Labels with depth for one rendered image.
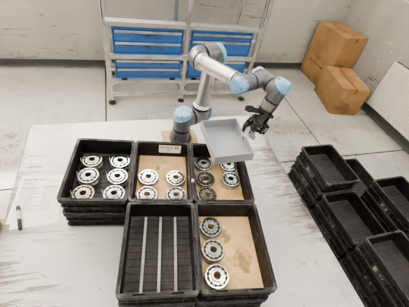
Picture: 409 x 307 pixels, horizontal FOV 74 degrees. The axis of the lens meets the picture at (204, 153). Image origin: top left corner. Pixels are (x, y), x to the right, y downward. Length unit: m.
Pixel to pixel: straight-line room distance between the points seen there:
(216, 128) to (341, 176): 1.27
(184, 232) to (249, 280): 0.35
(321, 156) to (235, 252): 1.44
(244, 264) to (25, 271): 0.94
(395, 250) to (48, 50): 4.10
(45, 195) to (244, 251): 1.06
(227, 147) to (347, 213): 1.27
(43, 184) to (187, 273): 0.93
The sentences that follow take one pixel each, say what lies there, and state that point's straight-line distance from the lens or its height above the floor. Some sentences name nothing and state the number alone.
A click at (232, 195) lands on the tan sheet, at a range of 1.46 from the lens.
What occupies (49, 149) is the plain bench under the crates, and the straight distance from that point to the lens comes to 1.90.
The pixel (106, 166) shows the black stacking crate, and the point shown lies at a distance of 1.55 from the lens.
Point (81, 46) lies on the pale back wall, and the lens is 4.06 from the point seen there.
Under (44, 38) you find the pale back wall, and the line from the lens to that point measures 4.09.
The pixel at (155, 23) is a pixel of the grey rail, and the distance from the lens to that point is 3.00.
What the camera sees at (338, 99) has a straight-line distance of 4.03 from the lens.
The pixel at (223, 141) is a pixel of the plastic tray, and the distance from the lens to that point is 1.41.
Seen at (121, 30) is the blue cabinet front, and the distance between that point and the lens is 3.01.
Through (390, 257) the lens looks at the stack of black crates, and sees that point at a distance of 2.17.
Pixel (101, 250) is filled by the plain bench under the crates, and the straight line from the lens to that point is 1.43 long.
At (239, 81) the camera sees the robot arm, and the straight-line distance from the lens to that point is 1.19.
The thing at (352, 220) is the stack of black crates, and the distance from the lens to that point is 2.34.
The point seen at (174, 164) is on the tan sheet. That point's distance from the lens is 1.54.
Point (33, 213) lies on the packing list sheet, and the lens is 1.62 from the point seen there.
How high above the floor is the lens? 1.97
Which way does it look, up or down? 44 degrees down
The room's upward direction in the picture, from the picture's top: 12 degrees clockwise
